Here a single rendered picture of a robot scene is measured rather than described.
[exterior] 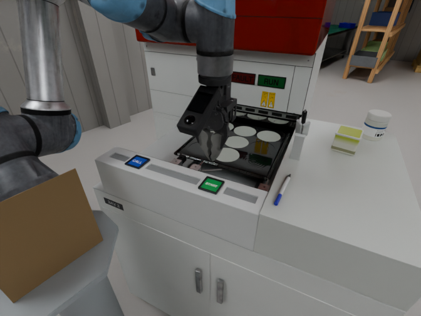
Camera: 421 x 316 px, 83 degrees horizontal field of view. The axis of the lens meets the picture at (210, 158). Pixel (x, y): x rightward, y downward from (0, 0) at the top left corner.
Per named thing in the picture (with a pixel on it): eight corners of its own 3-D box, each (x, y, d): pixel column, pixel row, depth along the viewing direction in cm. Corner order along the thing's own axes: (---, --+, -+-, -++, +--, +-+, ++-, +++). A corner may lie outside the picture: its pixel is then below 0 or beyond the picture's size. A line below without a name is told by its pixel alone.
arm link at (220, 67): (224, 58, 44) (187, 54, 47) (223, 83, 47) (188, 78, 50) (239, 51, 50) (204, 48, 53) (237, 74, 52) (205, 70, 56)
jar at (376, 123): (359, 131, 93) (368, 108, 88) (379, 135, 90) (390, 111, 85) (359, 138, 88) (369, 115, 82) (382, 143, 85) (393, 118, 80)
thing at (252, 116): (208, 122, 127) (208, 105, 122) (293, 140, 111) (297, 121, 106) (207, 123, 126) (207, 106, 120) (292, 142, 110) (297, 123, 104)
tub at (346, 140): (334, 141, 86) (339, 124, 82) (357, 147, 83) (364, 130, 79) (329, 150, 81) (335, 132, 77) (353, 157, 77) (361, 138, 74)
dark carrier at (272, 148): (215, 120, 119) (215, 118, 118) (286, 133, 106) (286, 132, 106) (178, 153, 93) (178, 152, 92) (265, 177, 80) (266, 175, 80)
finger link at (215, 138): (230, 154, 64) (231, 123, 59) (220, 166, 60) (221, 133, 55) (219, 152, 65) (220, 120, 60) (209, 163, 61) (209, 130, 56)
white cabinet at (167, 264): (188, 221, 180) (181, 121, 134) (326, 275, 145) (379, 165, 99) (130, 302, 132) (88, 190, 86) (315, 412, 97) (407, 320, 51)
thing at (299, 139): (291, 150, 81) (299, 113, 74) (303, 152, 80) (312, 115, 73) (287, 158, 77) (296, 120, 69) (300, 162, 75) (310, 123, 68)
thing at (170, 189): (123, 177, 92) (114, 145, 84) (262, 226, 72) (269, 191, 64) (104, 191, 85) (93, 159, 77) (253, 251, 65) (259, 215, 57)
